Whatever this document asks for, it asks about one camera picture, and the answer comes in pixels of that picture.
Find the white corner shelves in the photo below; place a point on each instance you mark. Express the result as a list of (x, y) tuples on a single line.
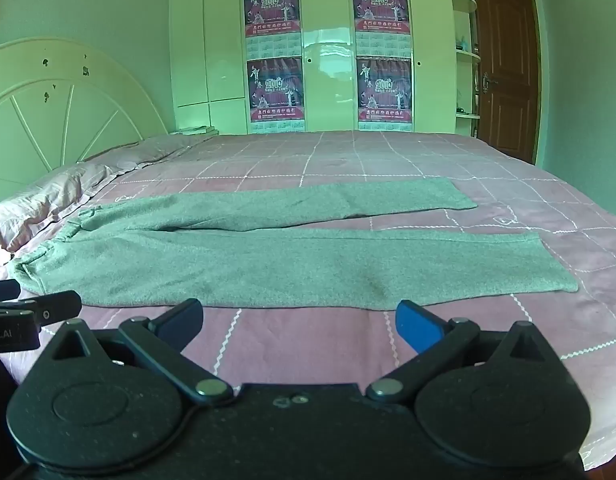
[(465, 55)]

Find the grey pants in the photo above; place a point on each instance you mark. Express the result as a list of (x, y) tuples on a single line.
[(268, 260)]

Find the red wall poster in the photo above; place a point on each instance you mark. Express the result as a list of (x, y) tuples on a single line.
[(276, 92), (272, 10), (380, 7), (385, 90)]

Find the white bed headboard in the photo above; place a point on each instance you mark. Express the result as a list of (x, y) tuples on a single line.
[(53, 105)]

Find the brown wooden door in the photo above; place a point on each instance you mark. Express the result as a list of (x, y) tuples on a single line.
[(507, 60)]

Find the pink pillow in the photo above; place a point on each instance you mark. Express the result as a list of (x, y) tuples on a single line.
[(38, 200)]

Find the small teal bottle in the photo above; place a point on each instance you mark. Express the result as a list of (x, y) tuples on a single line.
[(463, 42)]

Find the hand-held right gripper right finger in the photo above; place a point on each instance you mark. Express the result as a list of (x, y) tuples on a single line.
[(418, 327)]

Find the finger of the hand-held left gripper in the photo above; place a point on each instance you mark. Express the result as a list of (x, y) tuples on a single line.
[(2, 290), (53, 306)]

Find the bed with pink checked sheet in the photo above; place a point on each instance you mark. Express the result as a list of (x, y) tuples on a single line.
[(437, 170)]

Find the white glossy wardrobe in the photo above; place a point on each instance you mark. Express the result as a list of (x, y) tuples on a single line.
[(328, 75)]

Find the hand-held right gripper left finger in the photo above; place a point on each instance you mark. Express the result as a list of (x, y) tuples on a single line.
[(180, 322)]

